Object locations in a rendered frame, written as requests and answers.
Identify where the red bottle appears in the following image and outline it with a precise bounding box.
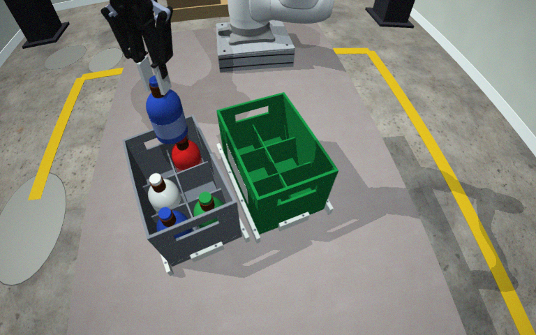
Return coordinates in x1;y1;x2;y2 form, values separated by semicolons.
172;137;203;172

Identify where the white bottle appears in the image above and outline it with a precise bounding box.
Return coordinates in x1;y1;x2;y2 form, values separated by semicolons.
148;173;184;214

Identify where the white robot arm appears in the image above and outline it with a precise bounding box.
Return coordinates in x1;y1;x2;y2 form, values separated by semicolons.
218;0;334;45

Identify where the blue plastic bottle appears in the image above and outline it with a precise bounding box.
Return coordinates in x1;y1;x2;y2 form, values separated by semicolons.
156;207;194;239
146;76;188;144

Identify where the grey divided crate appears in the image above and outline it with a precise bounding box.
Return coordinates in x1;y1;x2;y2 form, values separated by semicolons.
125;126;242;267

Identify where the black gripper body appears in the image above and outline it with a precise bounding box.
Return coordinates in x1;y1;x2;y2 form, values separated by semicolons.
110;0;154;24

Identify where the green plastic crate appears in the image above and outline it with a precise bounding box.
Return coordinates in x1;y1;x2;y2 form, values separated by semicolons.
219;100;338;235

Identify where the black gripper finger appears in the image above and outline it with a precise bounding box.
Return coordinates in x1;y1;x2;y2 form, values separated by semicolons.
130;0;173;95
100;4;154;92

